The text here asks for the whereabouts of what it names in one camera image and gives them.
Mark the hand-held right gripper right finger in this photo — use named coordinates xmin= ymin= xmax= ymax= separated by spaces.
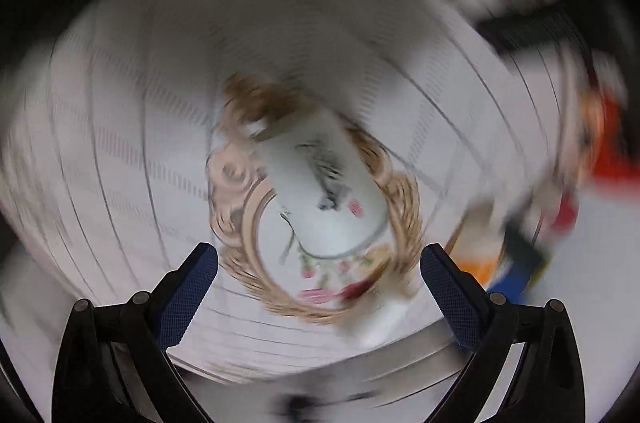
xmin=420 ymin=243 xmax=587 ymax=423

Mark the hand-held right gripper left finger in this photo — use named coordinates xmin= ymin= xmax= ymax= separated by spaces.
xmin=52 ymin=242 xmax=219 ymax=423

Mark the white printed cup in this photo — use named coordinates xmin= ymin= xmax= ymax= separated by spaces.
xmin=252 ymin=108 xmax=390 ymax=260

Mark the dark blue box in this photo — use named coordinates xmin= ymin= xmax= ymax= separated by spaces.
xmin=487 ymin=225 xmax=547 ymax=301

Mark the gold-rimmed floral plate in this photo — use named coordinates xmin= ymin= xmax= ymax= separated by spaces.
xmin=206 ymin=75 xmax=423 ymax=324

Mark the white striped mat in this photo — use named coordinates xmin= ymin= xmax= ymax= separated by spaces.
xmin=0 ymin=0 xmax=583 ymax=386

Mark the red and orange object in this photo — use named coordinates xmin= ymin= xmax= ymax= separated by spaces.
xmin=552 ymin=73 xmax=632 ymax=236

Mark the black flat object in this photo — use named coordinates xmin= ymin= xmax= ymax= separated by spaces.
xmin=477 ymin=0 xmax=588 ymax=54

